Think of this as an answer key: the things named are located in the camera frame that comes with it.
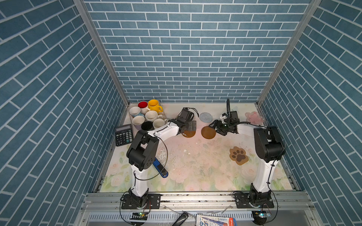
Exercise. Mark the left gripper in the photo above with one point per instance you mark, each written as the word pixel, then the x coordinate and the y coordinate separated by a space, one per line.
pixel 190 127

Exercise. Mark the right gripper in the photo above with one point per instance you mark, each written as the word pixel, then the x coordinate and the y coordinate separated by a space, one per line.
pixel 219 122

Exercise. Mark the glossy brown scratched coaster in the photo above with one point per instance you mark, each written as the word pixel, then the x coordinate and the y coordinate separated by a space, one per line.
pixel 189 134

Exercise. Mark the light blue woven coaster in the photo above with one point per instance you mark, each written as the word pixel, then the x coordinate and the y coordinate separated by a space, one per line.
pixel 206 117

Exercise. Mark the dark brown wooden coaster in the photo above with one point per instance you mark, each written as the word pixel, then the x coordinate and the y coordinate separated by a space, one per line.
pixel 208 132

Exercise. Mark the cork paw coaster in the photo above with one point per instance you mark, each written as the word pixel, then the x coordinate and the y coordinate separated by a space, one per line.
pixel 238 155

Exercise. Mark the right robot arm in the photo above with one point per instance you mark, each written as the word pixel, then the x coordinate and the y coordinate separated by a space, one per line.
pixel 268 147

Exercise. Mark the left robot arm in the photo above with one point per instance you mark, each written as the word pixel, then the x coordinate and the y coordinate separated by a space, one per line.
pixel 142 151

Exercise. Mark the pink flower coaster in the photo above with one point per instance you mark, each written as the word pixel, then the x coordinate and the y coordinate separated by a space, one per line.
pixel 254 118

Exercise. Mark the white mug front right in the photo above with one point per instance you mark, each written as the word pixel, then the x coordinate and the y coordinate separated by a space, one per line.
pixel 158 123

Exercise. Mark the white mug centre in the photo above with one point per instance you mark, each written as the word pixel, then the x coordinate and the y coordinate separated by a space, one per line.
pixel 152 116

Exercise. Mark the yellow mug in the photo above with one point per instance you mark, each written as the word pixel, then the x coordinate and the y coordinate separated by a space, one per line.
pixel 154 105

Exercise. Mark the black mug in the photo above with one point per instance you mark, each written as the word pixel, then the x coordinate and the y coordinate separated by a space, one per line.
pixel 147 126

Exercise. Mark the beige tray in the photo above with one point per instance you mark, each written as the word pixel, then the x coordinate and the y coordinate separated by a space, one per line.
pixel 132 105

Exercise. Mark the red interior mug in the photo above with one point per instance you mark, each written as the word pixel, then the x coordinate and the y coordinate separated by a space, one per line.
pixel 143 105

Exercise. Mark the white mug lavender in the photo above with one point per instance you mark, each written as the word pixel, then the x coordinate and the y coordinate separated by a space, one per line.
pixel 138 121

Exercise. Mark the black calculator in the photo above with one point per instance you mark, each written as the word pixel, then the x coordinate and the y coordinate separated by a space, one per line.
pixel 123 135

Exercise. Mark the right circuit board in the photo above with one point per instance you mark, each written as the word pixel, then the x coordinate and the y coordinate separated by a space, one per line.
pixel 261 214

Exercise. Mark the circuit board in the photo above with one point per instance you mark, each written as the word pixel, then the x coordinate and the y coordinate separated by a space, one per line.
pixel 139 216
pixel 261 214

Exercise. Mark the printed packet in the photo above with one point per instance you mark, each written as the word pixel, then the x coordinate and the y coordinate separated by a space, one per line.
pixel 203 220

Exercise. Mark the left circuit board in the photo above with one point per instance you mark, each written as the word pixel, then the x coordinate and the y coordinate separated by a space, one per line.
pixel 139 216

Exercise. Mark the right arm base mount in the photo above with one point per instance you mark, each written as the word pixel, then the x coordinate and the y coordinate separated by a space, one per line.
pixel 252 200

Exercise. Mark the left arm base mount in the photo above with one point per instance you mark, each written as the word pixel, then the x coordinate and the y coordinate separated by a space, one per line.
pixel 131 201

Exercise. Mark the black remote handle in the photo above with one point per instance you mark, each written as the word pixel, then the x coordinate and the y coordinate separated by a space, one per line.
pixel 181 219

